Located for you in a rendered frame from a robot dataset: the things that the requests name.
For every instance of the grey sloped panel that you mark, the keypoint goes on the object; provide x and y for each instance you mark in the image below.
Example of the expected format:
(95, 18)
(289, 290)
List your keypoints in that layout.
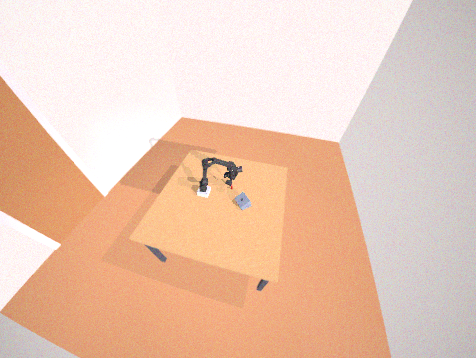
(243, 201)

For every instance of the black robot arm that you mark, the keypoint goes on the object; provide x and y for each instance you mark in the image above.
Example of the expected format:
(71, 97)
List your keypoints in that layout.
(231, 167)

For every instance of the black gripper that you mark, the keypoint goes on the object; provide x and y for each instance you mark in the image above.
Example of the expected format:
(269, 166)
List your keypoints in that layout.
(232, 177)

